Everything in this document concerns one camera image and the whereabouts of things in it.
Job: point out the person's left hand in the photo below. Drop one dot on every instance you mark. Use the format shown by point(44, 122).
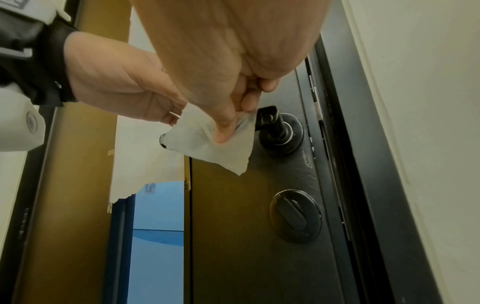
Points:
point(112, 77)

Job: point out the person's right hand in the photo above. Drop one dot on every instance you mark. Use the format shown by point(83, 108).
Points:
point(225, 44)

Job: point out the white wet wipe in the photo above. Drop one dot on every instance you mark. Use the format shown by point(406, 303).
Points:
point(195, 139)

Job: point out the black door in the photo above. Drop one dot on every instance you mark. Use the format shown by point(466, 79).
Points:
point(243, 237)

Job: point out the black left wristband with markers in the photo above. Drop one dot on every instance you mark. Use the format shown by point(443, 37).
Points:
point(37, 59)

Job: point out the black thumb-turn lock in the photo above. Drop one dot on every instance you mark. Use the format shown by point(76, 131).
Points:
point(294, 215)

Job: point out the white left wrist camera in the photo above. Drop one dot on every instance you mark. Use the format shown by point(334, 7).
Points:
point(18, 124)

